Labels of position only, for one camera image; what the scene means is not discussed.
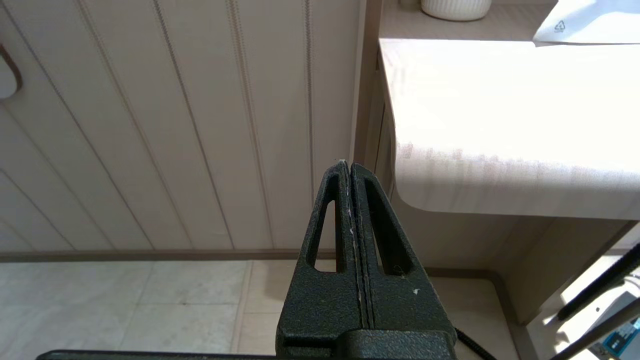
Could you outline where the black blue-edged device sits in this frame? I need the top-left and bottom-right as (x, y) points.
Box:
(601, 317), (640, 358)

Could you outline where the white blue floral pouch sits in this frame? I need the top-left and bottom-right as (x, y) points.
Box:
(532, 0), (640, 47)

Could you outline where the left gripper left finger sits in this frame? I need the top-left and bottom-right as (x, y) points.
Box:
(276, 160), (362, 351)

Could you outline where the beige wooden shelf unit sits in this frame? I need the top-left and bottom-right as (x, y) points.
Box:
(350, 0), (640, 326)

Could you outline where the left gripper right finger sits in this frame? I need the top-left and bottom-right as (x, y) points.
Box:
(350, 162), (458, 346)

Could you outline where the white ribbed mug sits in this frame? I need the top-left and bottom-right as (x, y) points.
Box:
(420, 0), (493, 22)

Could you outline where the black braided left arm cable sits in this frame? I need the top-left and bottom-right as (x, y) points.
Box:
(454, 327), (497, 360)

